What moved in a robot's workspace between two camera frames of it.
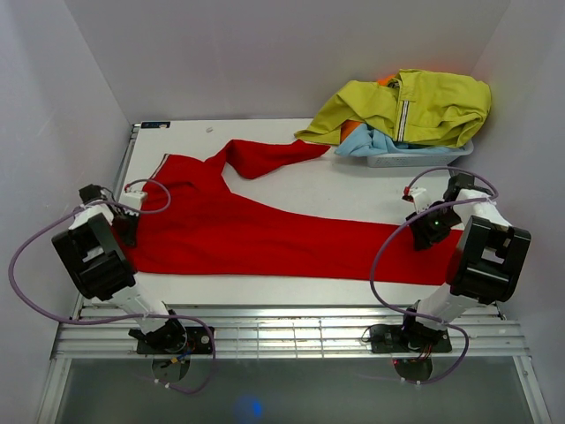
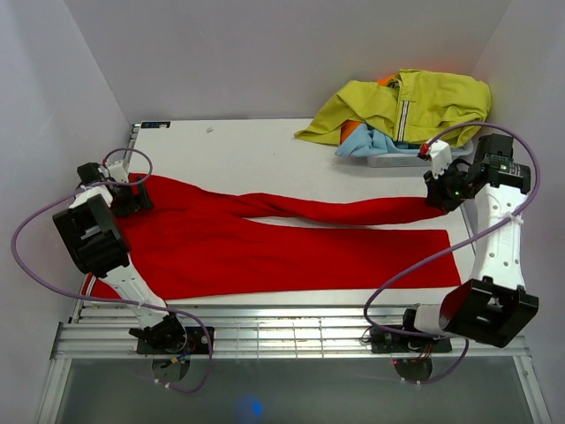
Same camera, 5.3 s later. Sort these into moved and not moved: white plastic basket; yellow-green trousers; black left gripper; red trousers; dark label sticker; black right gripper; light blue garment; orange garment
Moved: black left gripper; red trousers; black right gripper
Not moved: yellow-green trousers; dark label sticker; orange garment; white plastic basket; light blue garment
